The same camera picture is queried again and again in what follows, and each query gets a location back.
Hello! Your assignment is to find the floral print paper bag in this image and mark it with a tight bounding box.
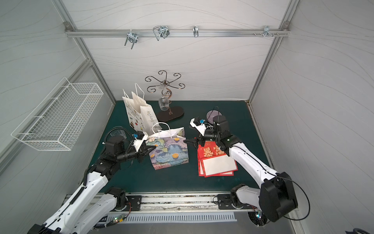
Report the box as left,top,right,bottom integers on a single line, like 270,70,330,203
146,122,189,170

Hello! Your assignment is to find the red RICH paper bag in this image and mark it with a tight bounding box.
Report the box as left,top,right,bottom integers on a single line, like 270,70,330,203
198,160,234,177

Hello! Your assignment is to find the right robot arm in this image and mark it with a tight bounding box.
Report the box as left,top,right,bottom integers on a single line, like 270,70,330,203
185,116,298,222

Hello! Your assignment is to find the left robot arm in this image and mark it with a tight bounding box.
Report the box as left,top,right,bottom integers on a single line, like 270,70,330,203
28,127,155,234

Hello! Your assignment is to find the white printed paper bag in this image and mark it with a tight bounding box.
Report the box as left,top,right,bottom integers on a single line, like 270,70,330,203
122,83,162,135

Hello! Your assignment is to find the pink ceramic bowl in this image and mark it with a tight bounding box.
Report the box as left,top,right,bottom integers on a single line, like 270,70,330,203
206,110,222,124

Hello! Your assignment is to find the clear glass tumbler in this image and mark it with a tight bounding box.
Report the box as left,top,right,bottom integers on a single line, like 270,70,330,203
109,128,127,139

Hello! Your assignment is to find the black metal cup tree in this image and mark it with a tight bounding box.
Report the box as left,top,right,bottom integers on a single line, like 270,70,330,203
145,70,186,122

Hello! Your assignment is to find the clear wine glass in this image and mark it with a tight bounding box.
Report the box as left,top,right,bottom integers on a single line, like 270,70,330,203
158,88,169,111

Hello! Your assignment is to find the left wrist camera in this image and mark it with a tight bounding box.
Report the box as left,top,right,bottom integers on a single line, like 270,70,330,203
132,131,149,152

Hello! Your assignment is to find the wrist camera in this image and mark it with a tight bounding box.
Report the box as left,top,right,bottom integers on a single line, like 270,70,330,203
132,131,149,152
190,117,207,136

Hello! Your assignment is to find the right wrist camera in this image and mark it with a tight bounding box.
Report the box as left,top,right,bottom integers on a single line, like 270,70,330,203
190,117,207,136

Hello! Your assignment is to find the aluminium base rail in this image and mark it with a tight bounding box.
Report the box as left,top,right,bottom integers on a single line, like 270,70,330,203
64,191,299,215

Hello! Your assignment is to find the slotted cable duct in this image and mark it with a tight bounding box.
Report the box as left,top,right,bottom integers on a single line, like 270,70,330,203
119,212,237,224

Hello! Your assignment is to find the white wire wall basket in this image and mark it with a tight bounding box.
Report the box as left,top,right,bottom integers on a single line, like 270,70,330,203
11,78,103,151

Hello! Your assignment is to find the aluminium top rail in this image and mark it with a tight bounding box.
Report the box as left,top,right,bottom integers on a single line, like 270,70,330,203
65,28,291,38

